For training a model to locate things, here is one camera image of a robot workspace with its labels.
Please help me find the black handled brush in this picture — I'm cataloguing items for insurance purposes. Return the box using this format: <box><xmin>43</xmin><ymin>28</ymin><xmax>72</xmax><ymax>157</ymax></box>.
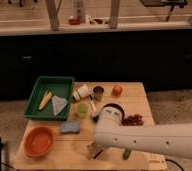
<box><xmin>89</xmin><ymin>96</ymin><xmax>100</xmax><ymax>123</ymax></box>

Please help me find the yellow corn cob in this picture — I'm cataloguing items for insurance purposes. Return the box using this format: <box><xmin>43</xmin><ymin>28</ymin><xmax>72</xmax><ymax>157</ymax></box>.
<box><xmin>38</xmin><ymin>91</ymin><xmax>52</xmax><ymax>110</ymax></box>

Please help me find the blue sponge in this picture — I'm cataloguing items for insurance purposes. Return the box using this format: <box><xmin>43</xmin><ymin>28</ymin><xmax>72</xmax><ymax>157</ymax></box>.
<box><xmin>60</xmin><ymin>120</ymin><xmax>80</xmax><ymax>134</ymax></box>

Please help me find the black floor cable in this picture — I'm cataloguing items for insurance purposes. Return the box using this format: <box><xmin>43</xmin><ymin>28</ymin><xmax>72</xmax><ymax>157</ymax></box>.
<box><xmin>164</xmin><ymin>158</ymin><xmax>185</xmax><ymax>171</ymax></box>

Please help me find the grey folded cloth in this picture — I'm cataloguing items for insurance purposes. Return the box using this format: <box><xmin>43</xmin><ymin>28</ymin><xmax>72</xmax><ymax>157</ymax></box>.
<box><xmin>52</xmin><ymin>95</ymin><xmax>68</xmax><ymax>116</ymax></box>

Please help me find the orange red bowl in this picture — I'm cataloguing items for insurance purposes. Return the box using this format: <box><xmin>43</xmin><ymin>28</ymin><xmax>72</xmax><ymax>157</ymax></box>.
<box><xmin>24</xmin><ymin>126</ymin><xmax>53</xmax><ymax>158</ymax></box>

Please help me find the red object on shelf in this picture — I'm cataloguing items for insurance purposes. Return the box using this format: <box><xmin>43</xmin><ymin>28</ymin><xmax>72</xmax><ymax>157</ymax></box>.
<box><xmin>68</xmin><ymin>16</ymin><xmax>81</xmax><ymax>25</ymax></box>

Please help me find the green cucumber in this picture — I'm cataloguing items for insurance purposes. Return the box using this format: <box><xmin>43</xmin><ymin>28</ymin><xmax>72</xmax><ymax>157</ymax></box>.
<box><xmin>122</xmin><ymin>149</ymin><xmax>132</xmax><ymax>160</ymax></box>

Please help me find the light green cup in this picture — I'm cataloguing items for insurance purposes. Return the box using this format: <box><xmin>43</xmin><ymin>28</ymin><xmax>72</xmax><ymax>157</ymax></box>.
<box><xmin>75</xmin><ymin>103</ymin><xmax>88</xmax><ymax>118</ymax></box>

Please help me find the small metal cup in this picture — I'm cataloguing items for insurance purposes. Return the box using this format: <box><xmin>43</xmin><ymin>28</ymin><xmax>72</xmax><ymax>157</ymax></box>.
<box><xmin>93</xmin><ymin>86</ymin><xmax>104</xmax><ymax>101</ymax></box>

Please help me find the wooden board eraser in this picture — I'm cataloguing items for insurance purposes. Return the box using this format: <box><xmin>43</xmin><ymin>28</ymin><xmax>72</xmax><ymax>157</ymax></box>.
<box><xmin>93</xmin><ymin>150</ymin><xmax>103</xmax><ymax>159</ymax></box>

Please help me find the orange tomato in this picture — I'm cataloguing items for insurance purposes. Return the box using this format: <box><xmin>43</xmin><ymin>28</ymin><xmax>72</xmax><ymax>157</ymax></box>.
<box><xmin>112</xmin><ymin>85</ymin><xmax>123</xmax><ymax>96</ymax></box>

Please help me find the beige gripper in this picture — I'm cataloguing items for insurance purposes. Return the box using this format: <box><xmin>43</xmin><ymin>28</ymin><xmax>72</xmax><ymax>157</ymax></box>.
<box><xmin>87</xmin><ymin>142</ymin><xmax>108</xmax><ymax>159</ymax></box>

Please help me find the brown dried chilli pile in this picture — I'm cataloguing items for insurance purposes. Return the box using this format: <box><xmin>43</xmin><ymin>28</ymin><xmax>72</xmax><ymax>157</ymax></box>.
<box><xmin>122</xmin><ymin>114</ymin><xmax>144</xmax><ymax>126</ymax></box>

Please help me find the green plastic tray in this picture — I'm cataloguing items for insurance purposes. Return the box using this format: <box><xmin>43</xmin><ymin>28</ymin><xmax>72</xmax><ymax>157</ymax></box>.
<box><xmin>24</xmin><ymin>76</ymin><xmax>74</xmax><ymax>121</ymax></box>

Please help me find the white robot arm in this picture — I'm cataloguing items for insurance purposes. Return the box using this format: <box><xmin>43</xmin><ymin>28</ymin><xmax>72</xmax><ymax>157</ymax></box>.
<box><xmin>93</xmin><ymin>103</ymin><xmax>192</xmax><ymax>159</ymax></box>

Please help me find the dark maroon bowl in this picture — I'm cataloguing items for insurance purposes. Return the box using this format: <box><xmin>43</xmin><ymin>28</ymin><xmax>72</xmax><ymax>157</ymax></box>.
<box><xmin>102</xmin><ymin>103</ymin><xmax>125</xmax><ymax>116</ymax></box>

